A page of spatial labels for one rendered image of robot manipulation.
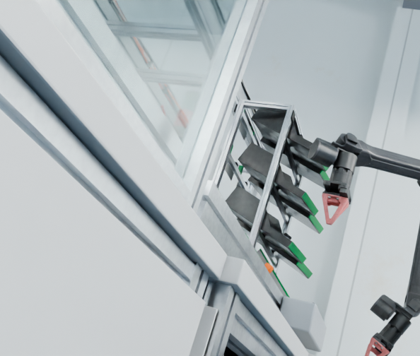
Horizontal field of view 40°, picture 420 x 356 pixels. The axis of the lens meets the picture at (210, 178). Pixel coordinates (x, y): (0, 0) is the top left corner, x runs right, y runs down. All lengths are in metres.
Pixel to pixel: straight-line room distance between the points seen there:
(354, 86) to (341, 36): 0.63
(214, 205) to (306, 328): 0.50
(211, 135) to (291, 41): 5.60
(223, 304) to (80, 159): 0.31
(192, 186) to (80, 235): 0.22
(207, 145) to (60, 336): 0.29
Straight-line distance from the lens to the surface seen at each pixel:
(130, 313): 0.47
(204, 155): 0.60
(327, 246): 5.10
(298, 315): 1.20
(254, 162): 1.84
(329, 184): 1.50
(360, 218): 4.95
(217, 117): 0.62
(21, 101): 0.34
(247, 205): 1.77
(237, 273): 0.64
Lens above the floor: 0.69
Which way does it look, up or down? 22 degrees up
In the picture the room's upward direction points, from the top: 19 degrees clockwise
